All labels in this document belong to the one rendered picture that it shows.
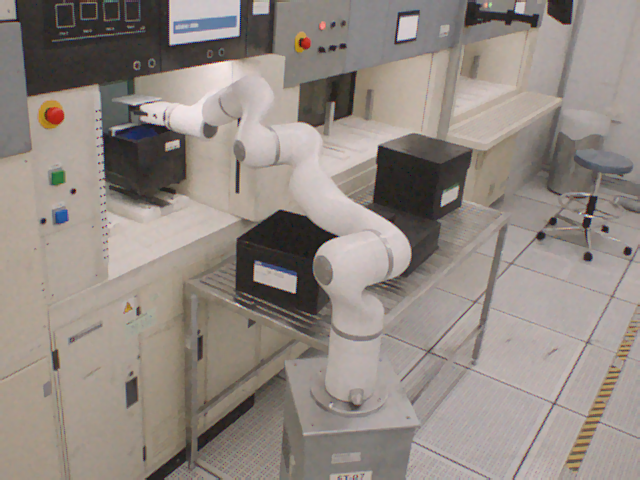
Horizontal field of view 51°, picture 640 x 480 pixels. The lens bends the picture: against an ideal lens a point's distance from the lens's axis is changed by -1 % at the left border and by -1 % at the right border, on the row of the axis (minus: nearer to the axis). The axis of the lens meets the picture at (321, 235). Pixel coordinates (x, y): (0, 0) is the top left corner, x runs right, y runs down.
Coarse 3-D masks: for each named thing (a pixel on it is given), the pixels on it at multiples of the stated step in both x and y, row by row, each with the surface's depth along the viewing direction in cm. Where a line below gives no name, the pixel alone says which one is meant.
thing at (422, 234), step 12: (372, 204) 248; (384, 216) 239; (396, 216) 239; (408, 216) 241; (408, 228) 231; (420, 228) 232; (432, 228) 233; (408, 240) 222; (420, 240) 223; (432, 240) 234; (420, 252) 226; (432, 252) 237; (408, 264) 219; (420, 264) 229
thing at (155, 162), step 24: (144, 96) 217; (120, 144) 209; (144, 144) 207; (168, 144) 216; (120, 168) 212; (144, 168) 210; (168, 168) 219; (120, 192) 224; (144, 192) 213; (168, 192) 226
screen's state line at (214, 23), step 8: (224, 16) 188; (232, 16) 191; (176, 24) 174; (184, 24) 176; (192, 24) 179; (200, 24) 181; (208, 24) 184; (216, 24) 187; (224, 24) 189; (232, 24) 192; (176, 32) 175; (184, 32) 177; (192, 32) 180
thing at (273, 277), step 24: (288, 216) 218; (240, 240) 195; (264, 240) 214; (288, 240) 221; (312, 240) 218; (240, 264) 199; (264, 264) 195; (288, 264) 191; (312, 264) 188; (240, 288) 202; (264, 288) 198; (288, 288) 194; (312, 288) 191; (312, 312) 194
